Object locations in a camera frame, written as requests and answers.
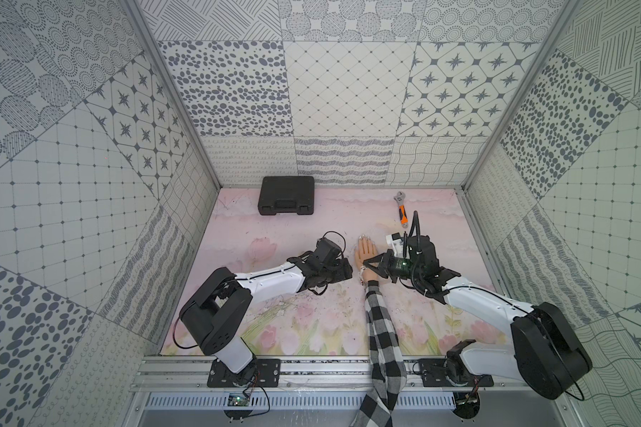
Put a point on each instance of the left green circuit board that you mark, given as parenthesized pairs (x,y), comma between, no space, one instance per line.
(237,407)

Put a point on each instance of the black white checkered sleeve forearm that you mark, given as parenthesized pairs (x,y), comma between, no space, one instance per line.
(388,371)

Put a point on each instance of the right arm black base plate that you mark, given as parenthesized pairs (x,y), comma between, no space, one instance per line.
(440,372)

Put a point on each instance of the black plastic tool case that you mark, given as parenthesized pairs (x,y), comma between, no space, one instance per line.
(287,195)

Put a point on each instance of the right round circuit board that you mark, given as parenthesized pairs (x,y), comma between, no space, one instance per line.
(467,405)

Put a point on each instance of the mannequin hand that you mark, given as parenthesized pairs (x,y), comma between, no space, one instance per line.
(365,249)

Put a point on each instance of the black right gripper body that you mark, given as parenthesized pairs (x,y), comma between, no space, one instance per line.
(403,268)

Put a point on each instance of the orange handled adjustable wrench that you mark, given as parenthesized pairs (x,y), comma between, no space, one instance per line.
(399,199)

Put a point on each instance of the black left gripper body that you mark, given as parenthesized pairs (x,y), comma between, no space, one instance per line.
(339,269)

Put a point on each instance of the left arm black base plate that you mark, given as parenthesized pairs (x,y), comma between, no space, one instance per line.
(260,372)

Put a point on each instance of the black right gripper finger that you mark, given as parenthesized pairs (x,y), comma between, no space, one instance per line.
(372,273)
(381,260)

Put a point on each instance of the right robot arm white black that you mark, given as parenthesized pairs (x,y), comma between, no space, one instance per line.
(542,349)

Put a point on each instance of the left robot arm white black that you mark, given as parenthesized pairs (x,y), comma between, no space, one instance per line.
(212,316)

